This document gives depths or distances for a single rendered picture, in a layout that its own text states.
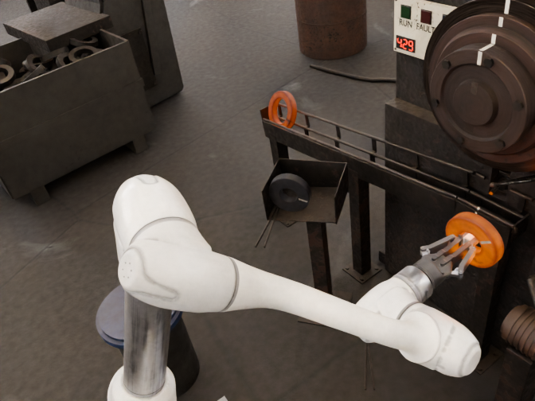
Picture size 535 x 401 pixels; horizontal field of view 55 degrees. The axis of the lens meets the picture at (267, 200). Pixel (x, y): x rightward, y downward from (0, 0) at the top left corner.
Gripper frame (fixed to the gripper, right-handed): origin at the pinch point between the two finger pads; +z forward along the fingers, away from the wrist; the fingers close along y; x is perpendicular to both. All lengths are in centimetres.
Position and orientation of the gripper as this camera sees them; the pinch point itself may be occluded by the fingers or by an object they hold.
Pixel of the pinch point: (474, 235)
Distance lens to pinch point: 142.2
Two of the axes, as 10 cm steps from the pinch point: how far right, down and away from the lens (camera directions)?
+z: 7.9, -5.0, 3.6
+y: 5.9, 4.4, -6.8
